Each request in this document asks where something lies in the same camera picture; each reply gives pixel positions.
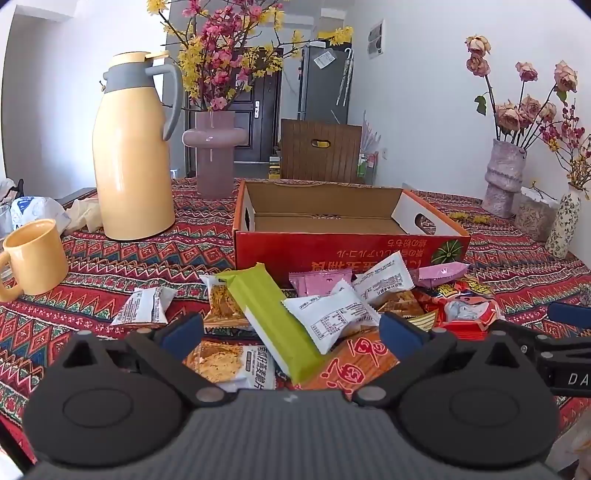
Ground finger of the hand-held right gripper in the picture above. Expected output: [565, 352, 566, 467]
[517, 332, 591, 365]
[549, 302, 591, 331]

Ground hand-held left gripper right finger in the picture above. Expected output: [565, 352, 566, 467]
[352, 311, 527, 409]

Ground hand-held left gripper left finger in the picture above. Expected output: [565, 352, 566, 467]
[60, 313, 238, 409]

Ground brown snack packet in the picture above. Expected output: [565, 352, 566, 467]
[374, 288, 439, 330]

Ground white snack packet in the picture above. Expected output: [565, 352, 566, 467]
[353, 251, 414, 305]
[283, 279, 382, 355]
[111, 286, 176, 326]

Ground large orange snack packet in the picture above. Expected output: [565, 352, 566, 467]
[305, 329, 402, 403]

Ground red snack packet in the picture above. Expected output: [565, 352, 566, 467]
[431, 281, 506, 342]

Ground long green snack packet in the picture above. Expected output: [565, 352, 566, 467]
[216, 263, 326, 384]

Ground pink snack packet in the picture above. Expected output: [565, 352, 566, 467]
[288, 270, 354, 298]
[418, 261, 469, 288]

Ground red cardboard box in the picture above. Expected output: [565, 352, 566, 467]
[232, 179, 472, 291]

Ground orange clear crisp packet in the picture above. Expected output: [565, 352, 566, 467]
[199, 274, 252, 329]

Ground white label crisp packet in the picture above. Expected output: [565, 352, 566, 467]
[185, 339, 278, 392]

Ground white speckled vase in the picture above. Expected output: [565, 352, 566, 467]
[545, 185, 583, 259]

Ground clear jar with white lid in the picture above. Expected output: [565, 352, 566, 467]
[514, 186, 559, 241]

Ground fallen yellow blossoms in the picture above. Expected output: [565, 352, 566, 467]
[448, 211, 492, 225]

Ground textured pink ceramic vase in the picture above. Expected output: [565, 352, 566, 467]
[482, 138, 528, 219]

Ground beige crumpled cloth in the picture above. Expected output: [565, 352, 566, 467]
[65, 198, 105, 232]

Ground yellow thermos jug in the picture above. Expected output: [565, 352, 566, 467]
[91, 52, 184, 241]

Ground yellow mug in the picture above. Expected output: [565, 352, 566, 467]
[0, 219, 70, 303]

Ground red berry and yellow branches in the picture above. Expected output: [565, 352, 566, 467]
[540, 104, 591, 200]

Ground pink glass vase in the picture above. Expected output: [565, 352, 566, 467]
[181, 111, 247, 200]

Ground white plastic bag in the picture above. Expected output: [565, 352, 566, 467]
[9, 196, 72, 232]

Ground brown wooden chair back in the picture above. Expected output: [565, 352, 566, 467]
[280, 119, 363, 184]

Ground dried pink roses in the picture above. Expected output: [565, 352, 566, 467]
[464, 34, 580, 153]

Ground dark entrance door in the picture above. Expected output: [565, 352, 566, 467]
[226, 46, 282, 163]

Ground grey refrigerator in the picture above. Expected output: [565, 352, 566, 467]
[298, 41, 354, 125]

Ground white folded umbrella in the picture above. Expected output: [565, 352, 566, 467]
[337, 46, 355, 107]

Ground pink and yellow blossom branches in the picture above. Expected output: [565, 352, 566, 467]
[147, 0, 355, 112]

